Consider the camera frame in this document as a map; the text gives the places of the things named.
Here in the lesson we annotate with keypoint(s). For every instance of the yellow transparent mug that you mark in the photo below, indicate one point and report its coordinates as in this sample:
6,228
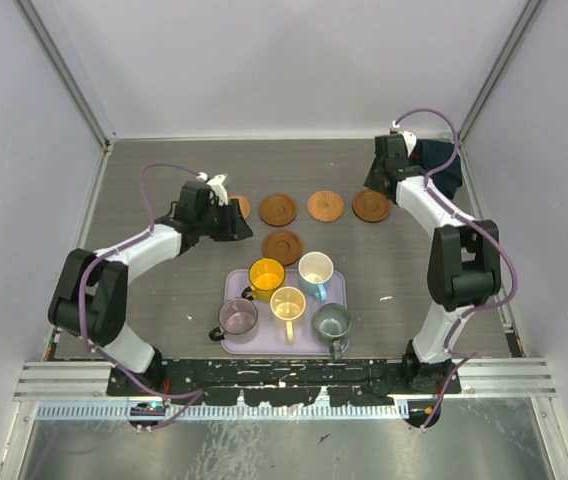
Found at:
265,276

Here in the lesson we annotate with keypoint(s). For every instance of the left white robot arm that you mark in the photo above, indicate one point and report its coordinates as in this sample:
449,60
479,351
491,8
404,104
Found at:
90,298

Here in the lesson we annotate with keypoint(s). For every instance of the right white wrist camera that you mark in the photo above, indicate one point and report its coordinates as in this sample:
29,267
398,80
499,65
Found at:
410,139

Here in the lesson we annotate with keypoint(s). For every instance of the white slotted cable duct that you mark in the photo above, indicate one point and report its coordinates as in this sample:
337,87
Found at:
132,411

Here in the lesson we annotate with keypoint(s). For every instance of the lilac plastic tray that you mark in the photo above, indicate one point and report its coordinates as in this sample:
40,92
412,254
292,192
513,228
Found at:
270,337

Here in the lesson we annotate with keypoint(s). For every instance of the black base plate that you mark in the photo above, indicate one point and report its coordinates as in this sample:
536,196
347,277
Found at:
285,383

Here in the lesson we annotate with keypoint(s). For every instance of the small woven rattan coaster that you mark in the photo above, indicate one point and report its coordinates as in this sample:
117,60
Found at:
244,205

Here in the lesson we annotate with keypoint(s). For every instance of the grey metallic mug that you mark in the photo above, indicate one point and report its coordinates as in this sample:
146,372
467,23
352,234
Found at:
331,325

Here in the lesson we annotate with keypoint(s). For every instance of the cream mug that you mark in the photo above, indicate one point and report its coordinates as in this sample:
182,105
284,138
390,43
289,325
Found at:
288,305

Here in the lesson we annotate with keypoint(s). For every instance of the dark blue folded cloth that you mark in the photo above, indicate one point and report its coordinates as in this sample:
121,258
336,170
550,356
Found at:
431,154

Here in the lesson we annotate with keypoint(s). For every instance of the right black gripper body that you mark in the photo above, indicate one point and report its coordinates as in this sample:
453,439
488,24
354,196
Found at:
371,180

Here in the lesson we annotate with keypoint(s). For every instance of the dark wooden coaster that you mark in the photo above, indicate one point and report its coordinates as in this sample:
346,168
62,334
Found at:
278,210
282,245
370,206

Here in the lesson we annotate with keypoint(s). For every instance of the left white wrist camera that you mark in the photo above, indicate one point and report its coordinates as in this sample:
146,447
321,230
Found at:
218,184

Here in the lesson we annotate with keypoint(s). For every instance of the large woven rattan coaster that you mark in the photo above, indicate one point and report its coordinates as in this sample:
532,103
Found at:
325,206

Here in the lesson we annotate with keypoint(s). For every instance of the purple transparent mug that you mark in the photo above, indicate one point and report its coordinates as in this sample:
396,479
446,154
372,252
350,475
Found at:
237,322

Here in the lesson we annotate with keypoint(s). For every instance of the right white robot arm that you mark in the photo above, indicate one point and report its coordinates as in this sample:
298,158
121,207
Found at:
464,268

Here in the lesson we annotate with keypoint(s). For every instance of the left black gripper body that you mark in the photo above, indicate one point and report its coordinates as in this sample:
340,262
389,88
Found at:
220,222

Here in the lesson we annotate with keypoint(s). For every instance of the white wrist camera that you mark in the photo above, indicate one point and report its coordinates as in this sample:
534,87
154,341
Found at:
218,184
410,139

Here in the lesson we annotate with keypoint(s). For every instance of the white and blue mug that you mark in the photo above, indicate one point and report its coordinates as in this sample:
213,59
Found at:
315,269

